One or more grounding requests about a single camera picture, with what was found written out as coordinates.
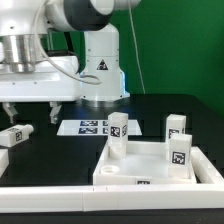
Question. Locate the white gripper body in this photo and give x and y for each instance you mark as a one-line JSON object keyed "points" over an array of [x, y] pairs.
{"points": [[45, 84]]}

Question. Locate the white marker base plate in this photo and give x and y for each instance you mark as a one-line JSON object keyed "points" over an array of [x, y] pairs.
{"points": [[93, 128]]}

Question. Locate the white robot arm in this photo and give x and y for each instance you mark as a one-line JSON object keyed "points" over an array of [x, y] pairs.
{"points": [[25, 23]]}

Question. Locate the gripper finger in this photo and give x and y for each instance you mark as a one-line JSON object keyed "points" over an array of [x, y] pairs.
{"points": [[10, 110], [55, 110]]}

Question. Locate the white L-shaped fence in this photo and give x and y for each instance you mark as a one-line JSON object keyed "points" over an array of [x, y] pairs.
{"points": [[209, 193]]}

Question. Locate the white block with tag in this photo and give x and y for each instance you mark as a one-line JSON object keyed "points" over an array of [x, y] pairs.
{"points": [[179, 155]]}

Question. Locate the white square table top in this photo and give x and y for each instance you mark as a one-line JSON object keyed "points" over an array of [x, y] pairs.
{"points": [[144, 163]]}

